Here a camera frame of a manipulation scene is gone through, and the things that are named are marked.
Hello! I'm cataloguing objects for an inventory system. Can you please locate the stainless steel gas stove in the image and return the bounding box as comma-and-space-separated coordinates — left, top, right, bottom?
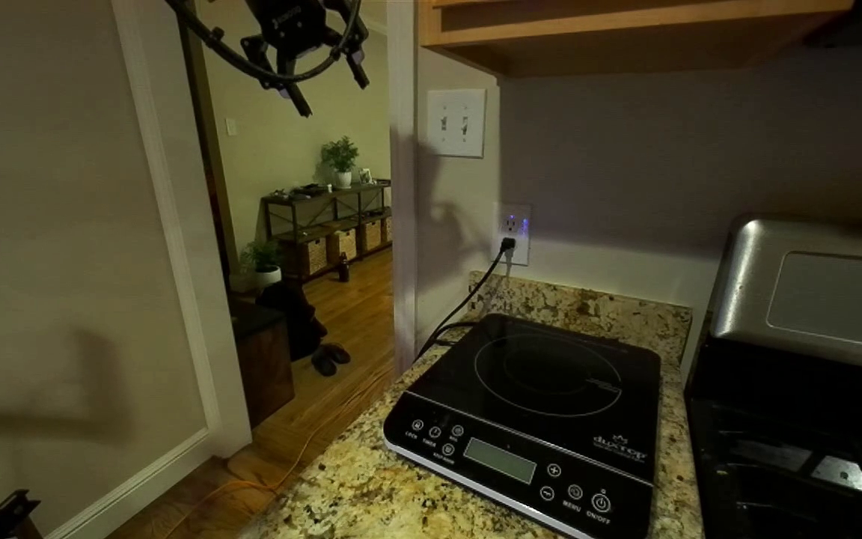
682, 217, 862, 539

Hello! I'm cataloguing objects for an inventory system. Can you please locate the woven storage basket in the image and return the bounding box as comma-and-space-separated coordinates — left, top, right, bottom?
329, 227, 363, 269
285, 238, 333, 286
357, 218, 387, 256

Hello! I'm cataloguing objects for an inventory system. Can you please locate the small green floor plant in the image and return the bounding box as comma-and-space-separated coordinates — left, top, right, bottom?
237, 238, 288, 295

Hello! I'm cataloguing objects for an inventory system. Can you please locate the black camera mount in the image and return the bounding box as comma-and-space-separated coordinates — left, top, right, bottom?
0, 489, 43, 539

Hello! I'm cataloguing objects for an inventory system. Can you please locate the white wall outlet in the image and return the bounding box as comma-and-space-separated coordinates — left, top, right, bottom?
496, 205, 532, 269

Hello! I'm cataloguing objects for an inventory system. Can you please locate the black bag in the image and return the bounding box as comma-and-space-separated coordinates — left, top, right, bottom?
258, 283, 329, 363

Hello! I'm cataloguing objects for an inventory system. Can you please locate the wooden wall cabinet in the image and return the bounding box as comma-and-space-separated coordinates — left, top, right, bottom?
412, 0, 860, 80

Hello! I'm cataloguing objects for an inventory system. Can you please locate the black induction cooktop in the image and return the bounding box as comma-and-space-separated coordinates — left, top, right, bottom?
380, 314, 664, 539

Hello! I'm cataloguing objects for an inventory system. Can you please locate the brown wooden door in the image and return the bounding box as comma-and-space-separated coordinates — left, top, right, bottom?
175, 10, 245, 304

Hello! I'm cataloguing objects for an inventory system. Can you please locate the black cooktop power cord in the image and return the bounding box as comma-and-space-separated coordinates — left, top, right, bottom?
415, 233, 520, 354

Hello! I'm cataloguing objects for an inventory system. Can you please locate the dark console shelf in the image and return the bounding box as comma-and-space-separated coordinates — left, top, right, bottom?
258, 178, 396, 286

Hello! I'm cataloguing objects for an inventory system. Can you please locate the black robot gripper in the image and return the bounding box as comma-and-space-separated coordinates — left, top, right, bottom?
239, 0, 374, 121

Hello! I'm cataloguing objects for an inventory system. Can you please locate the dark wooden box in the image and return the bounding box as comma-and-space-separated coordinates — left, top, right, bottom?
230, 299, 300, 429

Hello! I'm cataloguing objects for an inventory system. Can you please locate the potted green plant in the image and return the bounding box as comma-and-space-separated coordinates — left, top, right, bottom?
314, 136, 363, 194

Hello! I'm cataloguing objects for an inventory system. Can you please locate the white double switch plate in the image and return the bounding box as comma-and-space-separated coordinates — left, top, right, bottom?
424, 86, 489, 163

